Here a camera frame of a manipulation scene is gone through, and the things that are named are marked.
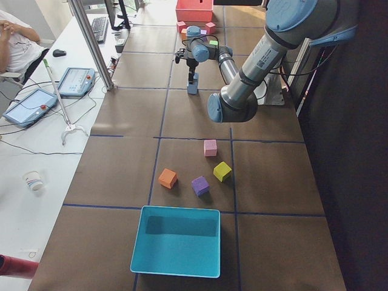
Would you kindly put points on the orange foam block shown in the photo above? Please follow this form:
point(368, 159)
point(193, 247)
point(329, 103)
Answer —
point(167, 178)
point(184, 33)

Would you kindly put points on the teach pendant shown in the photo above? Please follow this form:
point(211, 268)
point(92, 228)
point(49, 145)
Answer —
point(30, 109)
point(76, 82)

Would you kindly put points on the red cylinder bottle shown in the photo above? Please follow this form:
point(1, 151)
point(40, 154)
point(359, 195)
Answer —
point(17, 267)

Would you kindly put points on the black keyboard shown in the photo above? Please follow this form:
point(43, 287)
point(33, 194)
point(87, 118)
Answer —
point(99, 29)

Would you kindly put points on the crimson foam block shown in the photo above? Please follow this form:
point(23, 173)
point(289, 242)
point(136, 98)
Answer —
point(210, 28)

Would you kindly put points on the black computer mouse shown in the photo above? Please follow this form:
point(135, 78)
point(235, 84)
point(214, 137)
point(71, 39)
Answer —
point(58, 53)

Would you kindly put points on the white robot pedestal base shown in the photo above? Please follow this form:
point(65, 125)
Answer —
point(269, 92)

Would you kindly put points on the light blue foam block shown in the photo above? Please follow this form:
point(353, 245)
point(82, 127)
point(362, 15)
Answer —
point(192, 89)
point(196, 79)

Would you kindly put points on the teach pendant near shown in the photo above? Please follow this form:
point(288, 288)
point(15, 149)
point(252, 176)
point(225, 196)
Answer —
point(30, 109)

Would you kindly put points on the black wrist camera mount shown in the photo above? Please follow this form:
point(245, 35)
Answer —
point(180, 54)

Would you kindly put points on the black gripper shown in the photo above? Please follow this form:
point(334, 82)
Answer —
point(191, 63)

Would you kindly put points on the paper cup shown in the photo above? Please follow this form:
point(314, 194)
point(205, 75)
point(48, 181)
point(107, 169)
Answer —
point(33, 180)

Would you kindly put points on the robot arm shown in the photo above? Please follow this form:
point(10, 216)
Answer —
point(288, 24)

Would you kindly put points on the orange foam block left side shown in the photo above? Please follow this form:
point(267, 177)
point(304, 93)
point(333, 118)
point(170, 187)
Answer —
point(167, 178)

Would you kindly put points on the teach pendant far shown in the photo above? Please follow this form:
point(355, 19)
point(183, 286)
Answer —
point(76, 82)

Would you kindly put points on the reacher grabber tool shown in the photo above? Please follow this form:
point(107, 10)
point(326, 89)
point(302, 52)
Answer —
point(71, 127)

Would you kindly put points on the purple foam block left side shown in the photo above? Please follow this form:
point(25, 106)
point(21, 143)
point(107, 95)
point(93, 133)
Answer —
point(200, 185)

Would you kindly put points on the orange foam block right side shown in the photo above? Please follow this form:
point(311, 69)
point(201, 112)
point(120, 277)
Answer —
point(184, 33)

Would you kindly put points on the pink foam block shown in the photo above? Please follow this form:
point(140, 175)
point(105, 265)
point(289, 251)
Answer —
point(210, 147)

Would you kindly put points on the aluminium frame post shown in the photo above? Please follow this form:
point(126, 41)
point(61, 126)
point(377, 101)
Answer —
point(83, 22)

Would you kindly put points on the red plastic bin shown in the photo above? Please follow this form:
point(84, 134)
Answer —
point(194, 10)

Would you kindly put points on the person in white shirt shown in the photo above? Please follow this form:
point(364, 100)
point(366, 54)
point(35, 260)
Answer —
point(21, 51)

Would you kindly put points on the yellow foam block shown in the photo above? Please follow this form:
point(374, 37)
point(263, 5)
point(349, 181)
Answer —
point(222, 171)

